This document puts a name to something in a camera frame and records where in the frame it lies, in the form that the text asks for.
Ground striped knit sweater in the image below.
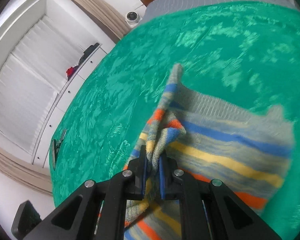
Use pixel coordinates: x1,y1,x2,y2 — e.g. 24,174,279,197
124,64,294,239

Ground dark clothes on cabinet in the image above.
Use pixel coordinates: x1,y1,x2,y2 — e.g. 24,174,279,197
78,43,100,66

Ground black object near floor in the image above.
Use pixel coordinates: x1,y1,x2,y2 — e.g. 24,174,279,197
11,200,42,240

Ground white drawer cabinet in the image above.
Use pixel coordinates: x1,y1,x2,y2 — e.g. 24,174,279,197
31,44,108,168

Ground black remote control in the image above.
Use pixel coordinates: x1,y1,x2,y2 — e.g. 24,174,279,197
51,139,57,170

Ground white sheer curtain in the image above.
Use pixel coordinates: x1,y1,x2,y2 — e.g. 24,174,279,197
0,15,97,154

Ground red cloth on cabinet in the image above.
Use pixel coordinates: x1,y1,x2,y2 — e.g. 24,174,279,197
66,66,78,81

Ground green floral bedspread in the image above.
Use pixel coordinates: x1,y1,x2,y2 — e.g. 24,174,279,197
50,1,300,239

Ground beige curtain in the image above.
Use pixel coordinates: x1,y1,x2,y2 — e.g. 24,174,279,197
72,0,130,43

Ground small white fan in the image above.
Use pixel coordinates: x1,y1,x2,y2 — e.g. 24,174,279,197
125,11,142,25

